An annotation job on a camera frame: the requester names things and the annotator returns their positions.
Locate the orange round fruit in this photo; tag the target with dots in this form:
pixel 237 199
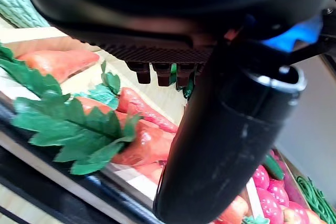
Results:
pixel 233 211

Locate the slim orange carrot, small leaves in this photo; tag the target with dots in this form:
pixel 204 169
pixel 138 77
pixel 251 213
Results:
pixel 139 106

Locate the pink strawberry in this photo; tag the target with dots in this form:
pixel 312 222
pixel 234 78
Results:
pixel 278 192
pixel 269 205
pixel 261 176

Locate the green serrated carrot leaf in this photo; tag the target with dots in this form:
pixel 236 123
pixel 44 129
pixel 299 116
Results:
pixel 25 74

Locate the orange carrot, teal leaf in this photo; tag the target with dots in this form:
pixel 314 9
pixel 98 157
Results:
pixel 90 104

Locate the large orange carrot, broad leaf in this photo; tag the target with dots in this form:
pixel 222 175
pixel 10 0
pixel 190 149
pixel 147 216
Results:
pixel 151 142

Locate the blue object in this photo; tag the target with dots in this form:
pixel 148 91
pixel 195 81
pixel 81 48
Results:
pixel 291 36

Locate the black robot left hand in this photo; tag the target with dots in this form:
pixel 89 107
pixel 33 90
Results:
pixel 215 134

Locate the green beans bundle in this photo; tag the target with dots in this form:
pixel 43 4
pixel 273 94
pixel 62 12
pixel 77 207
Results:
pixel 315 200

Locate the orange carrot without leaves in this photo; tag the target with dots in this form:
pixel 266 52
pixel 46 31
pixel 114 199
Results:
pixel 57 62

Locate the green bumpy bitter gourd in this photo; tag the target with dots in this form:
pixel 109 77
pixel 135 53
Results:
pixel 18 6

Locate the light wooden vegetable crate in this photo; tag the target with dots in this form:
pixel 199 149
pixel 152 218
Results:
pixel 162 98

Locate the dark green cucumber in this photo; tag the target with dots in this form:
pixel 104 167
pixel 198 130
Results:
pixel 274 167

